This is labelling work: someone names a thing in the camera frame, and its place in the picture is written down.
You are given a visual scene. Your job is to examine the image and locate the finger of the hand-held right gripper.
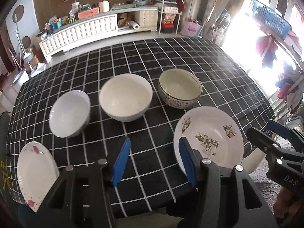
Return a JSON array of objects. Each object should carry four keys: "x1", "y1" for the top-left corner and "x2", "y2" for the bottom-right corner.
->
[
  {"x1": 267, "y1": 120, "x2": 304, "y2": 152},
  {"x1": 246, "y1": 127, "x2": 282, "y2": 157}
]

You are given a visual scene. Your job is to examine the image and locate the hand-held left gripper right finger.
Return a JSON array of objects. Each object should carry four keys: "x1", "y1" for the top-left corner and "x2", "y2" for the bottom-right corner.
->
[{"x1": 177, "y1": 137, "x2": 278, "y2": 228}]

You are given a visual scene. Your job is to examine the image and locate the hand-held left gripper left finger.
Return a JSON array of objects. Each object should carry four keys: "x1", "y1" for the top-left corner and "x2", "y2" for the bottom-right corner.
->
[{"x1": 33, "y1": 137, "x2": 131, "y2": 228}]

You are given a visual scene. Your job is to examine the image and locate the cartoon print white plate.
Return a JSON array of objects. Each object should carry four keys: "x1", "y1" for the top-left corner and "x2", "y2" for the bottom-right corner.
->
[{"x1": 173, "y1": 106, "x2": 244, "y2": 176}]

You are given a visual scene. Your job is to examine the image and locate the medium white bowl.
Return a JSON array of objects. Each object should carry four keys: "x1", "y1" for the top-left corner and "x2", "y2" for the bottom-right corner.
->
[{"x1": 99, "y1": 74, "x2": 153, "y2": 122}]

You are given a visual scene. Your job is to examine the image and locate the small white bowl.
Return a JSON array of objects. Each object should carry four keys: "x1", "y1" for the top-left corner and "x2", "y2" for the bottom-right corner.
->
[{"x1": 49, "y1": 90, "x2": 91, "y2": 138}]

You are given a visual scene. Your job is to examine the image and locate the patterned bowl with dark rim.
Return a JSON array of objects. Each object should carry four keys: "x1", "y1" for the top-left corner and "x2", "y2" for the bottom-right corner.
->
[{"x1": 158, "y1": 68, "x2": 203, "y2": 109}]

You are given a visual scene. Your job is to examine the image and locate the pink flower white plate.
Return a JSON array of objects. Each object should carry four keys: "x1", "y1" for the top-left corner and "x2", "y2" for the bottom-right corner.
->
[{"x1": 17, "y1": 141, "x2": 60, "y2": 213}]

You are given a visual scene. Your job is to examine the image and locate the grey patterned sofa cover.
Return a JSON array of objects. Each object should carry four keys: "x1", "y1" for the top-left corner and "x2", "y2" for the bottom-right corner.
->
[{"x1": 247, "y1": 157, "x2": 283, "y2": 219}]

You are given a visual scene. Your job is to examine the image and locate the red hanging garment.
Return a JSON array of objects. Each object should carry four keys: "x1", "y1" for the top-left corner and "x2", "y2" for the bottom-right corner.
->
[{"x1": 255, "y1": 34, "x2": 278, "y2": 68}]

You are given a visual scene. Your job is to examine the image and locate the black white checked tablecloth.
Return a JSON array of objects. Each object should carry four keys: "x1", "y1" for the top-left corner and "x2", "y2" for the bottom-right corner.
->
[{"x1": 5, "y1": 37, "x2": 277, "y2": 219}]

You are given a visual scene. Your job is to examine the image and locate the blue plastic basket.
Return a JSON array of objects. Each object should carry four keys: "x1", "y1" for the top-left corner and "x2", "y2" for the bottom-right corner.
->
[{"x1": 252, "y1": 0, "x2": 292, "y2": 40}]

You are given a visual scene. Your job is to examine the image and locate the dark cushion with yellow print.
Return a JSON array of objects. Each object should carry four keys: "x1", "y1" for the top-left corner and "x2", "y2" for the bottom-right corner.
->
[{"x1": 0, "y1": 112, "x2": 17, "y2": 197}]

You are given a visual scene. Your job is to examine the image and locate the white cardboard box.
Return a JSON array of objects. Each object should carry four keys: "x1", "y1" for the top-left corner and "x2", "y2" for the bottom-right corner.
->
[{"x1": 30, "y1": 63, "x2": 47, "y2": 78}]

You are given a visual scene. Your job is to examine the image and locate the pink bag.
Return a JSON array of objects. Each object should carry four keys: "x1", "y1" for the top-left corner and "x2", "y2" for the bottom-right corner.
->
[{"x1": 180, "y1": 20, "x2": 202, "y2": 38}]

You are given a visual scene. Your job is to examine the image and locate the white tv cabinet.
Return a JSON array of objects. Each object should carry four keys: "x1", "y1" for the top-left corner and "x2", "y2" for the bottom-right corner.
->
[{"x1": 38, "y1": 6, "x2": 159, "y2": 62}]

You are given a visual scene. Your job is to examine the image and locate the pink box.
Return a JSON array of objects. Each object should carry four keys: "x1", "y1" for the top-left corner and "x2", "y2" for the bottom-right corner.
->
[{"x1": 78, "y1": 8, "x2": 100, "y2": 20}]

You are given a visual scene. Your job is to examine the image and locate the white metal shelf rack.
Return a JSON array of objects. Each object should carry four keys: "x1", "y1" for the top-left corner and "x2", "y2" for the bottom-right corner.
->
[{"x1": 152, "y1": 0, "x2": 186, "y2": 34}]

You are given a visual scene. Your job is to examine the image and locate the white floor stand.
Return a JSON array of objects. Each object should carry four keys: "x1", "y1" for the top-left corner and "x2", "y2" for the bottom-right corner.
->
[{"x1": 13, "y1": 14, "x2": 34, "y2": 62}]

